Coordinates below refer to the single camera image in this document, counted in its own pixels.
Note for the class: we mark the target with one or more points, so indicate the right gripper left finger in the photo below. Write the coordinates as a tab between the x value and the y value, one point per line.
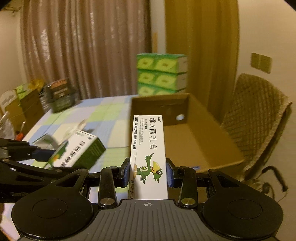
111	178

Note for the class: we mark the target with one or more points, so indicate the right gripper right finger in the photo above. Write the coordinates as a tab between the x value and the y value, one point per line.
184	178

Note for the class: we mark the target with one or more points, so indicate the white ointment box green bird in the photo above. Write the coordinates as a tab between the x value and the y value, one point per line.
148	175

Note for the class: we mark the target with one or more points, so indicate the green and white medicine box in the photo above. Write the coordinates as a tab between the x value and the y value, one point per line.
81	150

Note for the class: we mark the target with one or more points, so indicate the brown cardboard box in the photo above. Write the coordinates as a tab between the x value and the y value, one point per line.
192	136

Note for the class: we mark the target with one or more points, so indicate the checkered tablecloth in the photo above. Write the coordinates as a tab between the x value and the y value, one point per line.
107	118

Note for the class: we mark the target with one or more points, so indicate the brown paper bag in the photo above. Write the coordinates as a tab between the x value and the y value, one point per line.
25	113

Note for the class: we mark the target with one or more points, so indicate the dark green food container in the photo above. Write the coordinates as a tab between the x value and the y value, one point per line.
61	95

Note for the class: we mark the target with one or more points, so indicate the quilted brown chair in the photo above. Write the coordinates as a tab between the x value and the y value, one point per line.
255	121

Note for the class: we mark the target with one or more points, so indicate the green tissue pack stack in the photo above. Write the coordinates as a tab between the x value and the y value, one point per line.
161	74

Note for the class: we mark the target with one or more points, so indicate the brown curtain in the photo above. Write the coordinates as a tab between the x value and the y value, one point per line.
94	44

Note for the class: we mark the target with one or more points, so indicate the wall switch plate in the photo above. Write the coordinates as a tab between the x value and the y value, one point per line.
261	62

